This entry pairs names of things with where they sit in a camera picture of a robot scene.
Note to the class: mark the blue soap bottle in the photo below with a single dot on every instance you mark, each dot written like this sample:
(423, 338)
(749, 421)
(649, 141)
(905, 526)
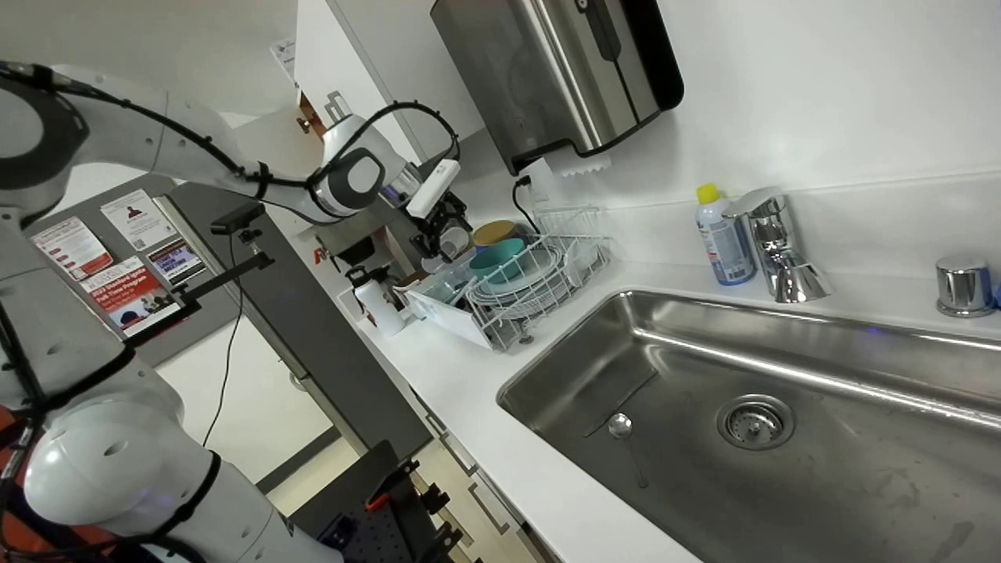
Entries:
(724, 245)

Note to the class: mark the clear plastic container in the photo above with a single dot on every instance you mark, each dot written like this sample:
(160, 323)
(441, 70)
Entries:
(441, 316)

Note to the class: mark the round sink drain strainer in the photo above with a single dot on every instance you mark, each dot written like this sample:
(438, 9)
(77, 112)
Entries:
(756, 424)

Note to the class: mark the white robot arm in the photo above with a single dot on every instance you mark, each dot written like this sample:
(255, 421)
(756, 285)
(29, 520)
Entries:
(105, 456)

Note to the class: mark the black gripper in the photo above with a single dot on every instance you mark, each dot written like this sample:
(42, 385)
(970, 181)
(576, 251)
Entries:
(441, 224)

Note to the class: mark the metal spoon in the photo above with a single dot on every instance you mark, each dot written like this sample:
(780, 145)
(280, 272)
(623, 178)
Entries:
(620, 424)

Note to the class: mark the white sheet black figure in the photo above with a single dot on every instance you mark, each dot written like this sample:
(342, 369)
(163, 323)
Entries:
(138, 221)

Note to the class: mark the steel paper towel dispenser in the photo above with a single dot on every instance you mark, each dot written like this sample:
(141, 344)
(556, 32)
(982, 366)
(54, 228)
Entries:
(553, 72)

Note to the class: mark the teal bowl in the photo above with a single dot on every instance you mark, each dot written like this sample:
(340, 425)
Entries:
(501, 255)

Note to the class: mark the red white poster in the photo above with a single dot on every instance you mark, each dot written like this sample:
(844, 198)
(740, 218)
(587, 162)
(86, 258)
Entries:
(131, 297)
(71, 248)

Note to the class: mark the base cabinet with drawers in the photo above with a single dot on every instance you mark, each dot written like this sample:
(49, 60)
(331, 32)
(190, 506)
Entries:
(459, 489)

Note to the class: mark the black equipment stand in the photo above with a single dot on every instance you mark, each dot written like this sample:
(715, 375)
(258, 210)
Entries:
(364, 520)

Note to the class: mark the black camera on stand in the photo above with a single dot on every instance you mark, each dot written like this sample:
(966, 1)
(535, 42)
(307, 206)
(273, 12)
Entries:
(240, 218)

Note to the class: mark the chrome faucet knob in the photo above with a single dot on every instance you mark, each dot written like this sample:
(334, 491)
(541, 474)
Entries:
(958, 285)

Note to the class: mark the chrome faucet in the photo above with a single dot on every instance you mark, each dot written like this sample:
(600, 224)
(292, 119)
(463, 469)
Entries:
(777, 245)

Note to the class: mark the stainless steel sink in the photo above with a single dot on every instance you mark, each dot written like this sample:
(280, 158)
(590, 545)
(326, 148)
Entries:
(647, 489)

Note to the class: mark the white wall cabinet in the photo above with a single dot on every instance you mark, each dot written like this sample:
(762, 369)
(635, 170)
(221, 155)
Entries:
(354, 51)

